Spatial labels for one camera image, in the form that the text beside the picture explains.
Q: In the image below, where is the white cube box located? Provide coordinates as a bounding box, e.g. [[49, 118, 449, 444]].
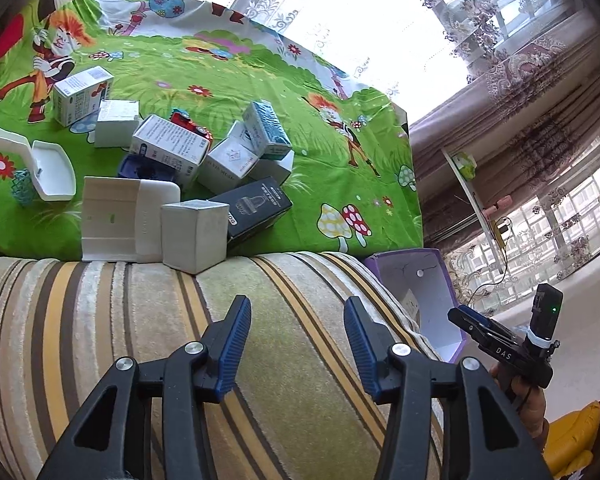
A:
[[161, 200, 230, 275]]

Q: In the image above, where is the white box with red mark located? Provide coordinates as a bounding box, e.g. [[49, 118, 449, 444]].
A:
[[52, 66, 115, 127]]

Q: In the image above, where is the person's right forearm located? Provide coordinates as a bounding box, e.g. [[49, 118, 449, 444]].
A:
[[526, 422, 552, 462]]

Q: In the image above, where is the black box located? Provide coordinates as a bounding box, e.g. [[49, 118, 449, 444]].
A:
[[207, 177, 293, 247]]

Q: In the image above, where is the green cartoon printed bed sheet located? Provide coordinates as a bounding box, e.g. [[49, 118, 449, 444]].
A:
[[0, 0, 423, 262]]

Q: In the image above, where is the sheer floral lace curtain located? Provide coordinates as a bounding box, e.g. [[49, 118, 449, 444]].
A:
[[230, 0, 588, 88]]

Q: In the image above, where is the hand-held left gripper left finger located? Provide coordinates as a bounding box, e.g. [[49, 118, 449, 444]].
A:
[[35, 294, 253, 480]]

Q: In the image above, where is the open white case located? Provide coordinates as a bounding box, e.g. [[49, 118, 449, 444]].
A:
[[0, 122, 77, 202]]

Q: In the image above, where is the red toy car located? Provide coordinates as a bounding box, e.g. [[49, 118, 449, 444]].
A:
[[170, 109, 215, 144]]

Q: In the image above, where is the yellow plastic object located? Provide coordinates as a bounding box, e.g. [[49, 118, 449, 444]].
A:
[[544, 400, 600, 479]]

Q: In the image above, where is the yellow and black charger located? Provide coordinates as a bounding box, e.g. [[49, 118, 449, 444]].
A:
[[492, 217, 514, 249]]

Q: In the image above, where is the white box with printed text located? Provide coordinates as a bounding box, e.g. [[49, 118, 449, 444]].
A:
[[130, 115, 211, 186]]

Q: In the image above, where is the striped beige plush blanket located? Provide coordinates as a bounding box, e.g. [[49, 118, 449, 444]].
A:
[[0, 250, 461, 480]]

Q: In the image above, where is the teal mesh holder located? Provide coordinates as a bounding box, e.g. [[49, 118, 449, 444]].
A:
[[12, 170, 36, 206]]

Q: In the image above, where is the beige box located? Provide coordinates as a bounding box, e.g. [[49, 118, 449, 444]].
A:
[[400, 290, 424, 326]]

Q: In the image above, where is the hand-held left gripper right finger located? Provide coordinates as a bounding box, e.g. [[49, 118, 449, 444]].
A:
[[344, 296, 553, 480]]

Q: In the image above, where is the open flat white box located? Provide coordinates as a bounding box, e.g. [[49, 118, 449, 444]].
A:
[[81, 176, 181, 264]]

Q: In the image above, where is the plain small white box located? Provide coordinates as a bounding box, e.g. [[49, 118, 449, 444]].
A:
[[95, 100, 141, 148]]

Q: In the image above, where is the black cable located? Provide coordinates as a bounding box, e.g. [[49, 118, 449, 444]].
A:
[[469, 217, 515, 307]]

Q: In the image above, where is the green and white packet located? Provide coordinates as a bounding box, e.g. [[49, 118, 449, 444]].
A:
[[452, 152, 479, 179]]

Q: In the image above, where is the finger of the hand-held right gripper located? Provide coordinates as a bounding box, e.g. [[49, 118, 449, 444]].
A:
[[447, 307, 487, 346], [457, 304, 515, 335]]

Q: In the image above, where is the white shelf board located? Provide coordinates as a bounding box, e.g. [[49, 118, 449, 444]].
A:
[[442, 149, 507, 249]]

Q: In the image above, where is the mauve patterned drape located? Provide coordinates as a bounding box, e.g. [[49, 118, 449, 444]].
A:
[[410, 42, 600, 252]]

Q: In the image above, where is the person's right hand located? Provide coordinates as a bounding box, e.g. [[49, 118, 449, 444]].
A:
[[490, 364, 549, 434]]

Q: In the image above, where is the large white box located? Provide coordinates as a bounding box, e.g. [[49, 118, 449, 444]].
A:
[[227, 120, 295, 187]]

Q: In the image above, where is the white box with diamond logo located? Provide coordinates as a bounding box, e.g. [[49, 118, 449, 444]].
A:
[[197, 137, 258, 192]]

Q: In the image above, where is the purple cardboard box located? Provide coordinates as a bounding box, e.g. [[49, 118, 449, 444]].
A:
[[364, 248, 467, 363]]

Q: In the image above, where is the dark blue case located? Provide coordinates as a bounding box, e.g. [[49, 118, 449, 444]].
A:
[[117, 154, 157, 181]]

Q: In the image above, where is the teal and white box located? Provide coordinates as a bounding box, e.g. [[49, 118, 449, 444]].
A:
[[242, 101, 293, 159]]

